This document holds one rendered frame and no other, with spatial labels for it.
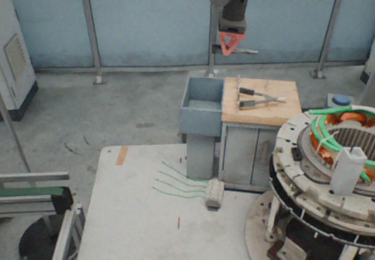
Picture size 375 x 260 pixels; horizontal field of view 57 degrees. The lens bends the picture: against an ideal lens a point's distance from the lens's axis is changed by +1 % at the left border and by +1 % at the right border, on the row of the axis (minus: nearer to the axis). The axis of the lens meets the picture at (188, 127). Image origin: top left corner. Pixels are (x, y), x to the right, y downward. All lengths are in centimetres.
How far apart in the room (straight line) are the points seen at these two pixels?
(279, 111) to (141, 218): 47
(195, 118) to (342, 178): 41
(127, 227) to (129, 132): 162
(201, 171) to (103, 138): 155
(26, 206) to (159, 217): 43
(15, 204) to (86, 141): 139
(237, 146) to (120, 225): 38
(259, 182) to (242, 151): 13
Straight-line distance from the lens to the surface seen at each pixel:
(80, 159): 239
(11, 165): 251
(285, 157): 72
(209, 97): 105
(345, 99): 105
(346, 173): 64
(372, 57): 338
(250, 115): 87
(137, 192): 105
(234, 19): 88
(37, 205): 118
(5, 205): 121
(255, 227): 96
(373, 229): 70
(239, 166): 99
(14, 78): 282
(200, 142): 97
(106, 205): 104
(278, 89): 99
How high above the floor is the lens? 156
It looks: 38 degrees down
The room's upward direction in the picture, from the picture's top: straight up
